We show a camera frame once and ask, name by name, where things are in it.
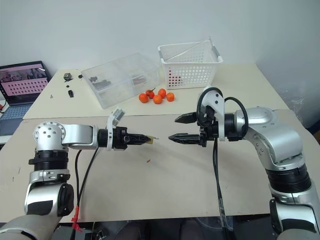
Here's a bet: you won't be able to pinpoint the long black parts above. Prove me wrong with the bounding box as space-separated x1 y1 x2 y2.
93 79 112 90

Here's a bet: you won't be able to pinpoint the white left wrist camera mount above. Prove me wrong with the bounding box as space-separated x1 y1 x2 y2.
106 106 126 152

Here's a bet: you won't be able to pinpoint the clear plastic compartment box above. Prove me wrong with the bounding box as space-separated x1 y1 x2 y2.
81 52 161 110

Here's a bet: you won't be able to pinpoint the red tape on cable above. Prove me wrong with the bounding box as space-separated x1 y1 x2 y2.
71 206 83 233

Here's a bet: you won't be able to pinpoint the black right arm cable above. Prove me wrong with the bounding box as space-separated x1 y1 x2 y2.
196 86 249 240

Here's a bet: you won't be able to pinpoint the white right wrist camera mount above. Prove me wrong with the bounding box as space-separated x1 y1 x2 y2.
199 86 226 141

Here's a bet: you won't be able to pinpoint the white perforated plastic basket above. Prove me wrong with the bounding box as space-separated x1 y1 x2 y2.
157 36 224 90

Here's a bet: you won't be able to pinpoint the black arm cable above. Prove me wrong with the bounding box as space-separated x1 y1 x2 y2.
196 86 249 240
71 147 101 240

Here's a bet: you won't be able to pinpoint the red item inside basket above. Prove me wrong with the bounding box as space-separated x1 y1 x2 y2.
167 70 185 89

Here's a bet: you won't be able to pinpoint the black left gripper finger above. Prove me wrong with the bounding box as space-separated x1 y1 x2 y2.
127 133 150 141
127 139 151 147

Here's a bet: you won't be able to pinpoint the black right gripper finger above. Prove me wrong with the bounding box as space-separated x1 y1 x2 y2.
174 111 201 125
167 133 202 145

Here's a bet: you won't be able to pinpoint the open laptop pink screen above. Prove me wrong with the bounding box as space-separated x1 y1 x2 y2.
0 60 52 137

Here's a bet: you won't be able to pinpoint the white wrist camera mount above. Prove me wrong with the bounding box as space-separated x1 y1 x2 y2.
199 86 226 141
106 106 126 152

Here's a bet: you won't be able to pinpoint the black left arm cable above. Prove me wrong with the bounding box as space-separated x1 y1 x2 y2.
71 147 101 240

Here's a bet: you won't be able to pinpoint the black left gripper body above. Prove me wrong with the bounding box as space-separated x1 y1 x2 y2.
112 126 131 151

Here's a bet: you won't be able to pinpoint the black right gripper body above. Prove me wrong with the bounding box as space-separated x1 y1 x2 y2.
197 104 220 148

